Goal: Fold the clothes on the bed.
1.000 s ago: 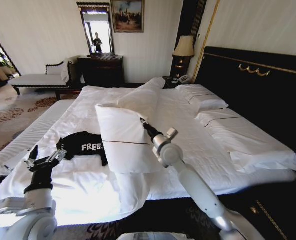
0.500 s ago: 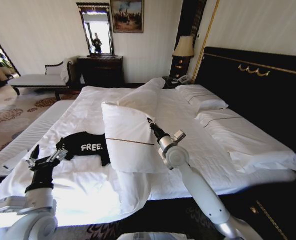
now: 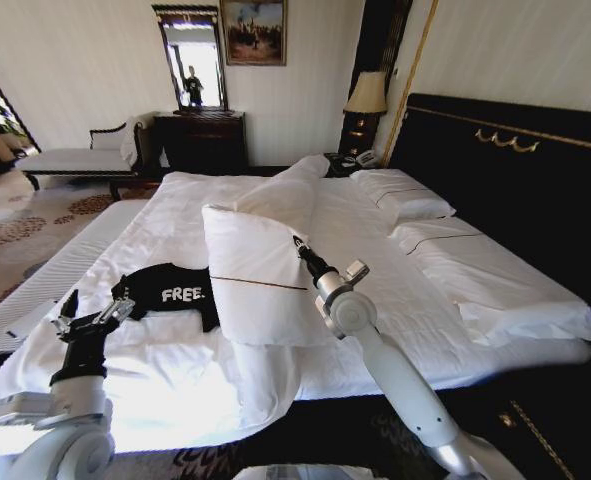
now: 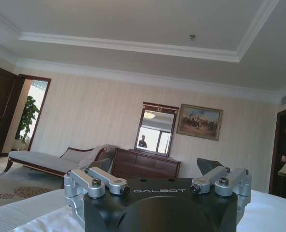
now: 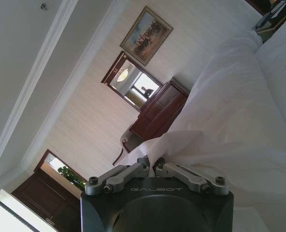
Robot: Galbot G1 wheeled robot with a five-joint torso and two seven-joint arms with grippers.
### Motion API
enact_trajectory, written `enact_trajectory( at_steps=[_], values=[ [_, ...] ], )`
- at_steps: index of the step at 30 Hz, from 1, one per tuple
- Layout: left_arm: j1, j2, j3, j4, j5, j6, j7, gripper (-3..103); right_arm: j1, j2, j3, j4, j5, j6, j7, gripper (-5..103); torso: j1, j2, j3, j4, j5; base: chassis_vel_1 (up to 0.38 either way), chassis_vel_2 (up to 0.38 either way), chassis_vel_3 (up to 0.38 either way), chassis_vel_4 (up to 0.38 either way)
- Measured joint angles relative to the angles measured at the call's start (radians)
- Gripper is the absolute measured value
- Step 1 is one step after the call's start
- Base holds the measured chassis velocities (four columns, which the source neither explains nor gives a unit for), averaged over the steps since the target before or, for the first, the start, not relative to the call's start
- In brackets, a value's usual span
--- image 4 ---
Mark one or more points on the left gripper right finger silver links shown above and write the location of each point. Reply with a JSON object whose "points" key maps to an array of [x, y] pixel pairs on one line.
{"points": [[232, 180]]}

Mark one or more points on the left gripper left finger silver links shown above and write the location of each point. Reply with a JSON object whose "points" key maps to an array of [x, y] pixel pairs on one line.
{"points": [[96, 181]]}

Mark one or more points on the white bed with bedding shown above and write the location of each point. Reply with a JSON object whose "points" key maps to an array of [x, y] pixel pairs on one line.
{"points": [[24, 212]]}

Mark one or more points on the dark red wooden dresser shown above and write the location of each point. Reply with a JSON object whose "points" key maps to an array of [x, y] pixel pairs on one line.
{"points": [[145, 165]]}

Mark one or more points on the person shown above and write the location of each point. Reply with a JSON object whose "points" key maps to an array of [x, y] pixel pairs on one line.
{"points": [[142, 143]]}

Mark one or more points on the gold framed landscape painting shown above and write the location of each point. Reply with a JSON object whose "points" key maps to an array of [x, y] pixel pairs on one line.
{"points": [[199, 122]]}

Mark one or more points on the patterned floral rug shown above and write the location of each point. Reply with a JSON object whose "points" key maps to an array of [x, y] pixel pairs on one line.
{"points": [[19, 183]]}

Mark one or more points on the wood framed dresser mirror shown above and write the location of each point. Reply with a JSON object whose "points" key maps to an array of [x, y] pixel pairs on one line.
{"points": [[157, 128]]}

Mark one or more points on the green leafy potted plant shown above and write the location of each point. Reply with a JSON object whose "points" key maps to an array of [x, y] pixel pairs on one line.
{"points": [[29, 116]]}

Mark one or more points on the dark wooden wardrobe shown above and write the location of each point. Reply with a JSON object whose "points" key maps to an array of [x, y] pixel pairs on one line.
{"points": [[0, 108]]}

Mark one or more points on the ceiling sprinkler head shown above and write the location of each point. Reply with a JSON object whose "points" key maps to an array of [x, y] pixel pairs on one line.
{"points": [[192, 36]]}

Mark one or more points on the grey chaise longue wooden frame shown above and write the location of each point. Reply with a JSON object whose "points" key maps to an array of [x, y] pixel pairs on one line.
{"points": [[36, 158]]}

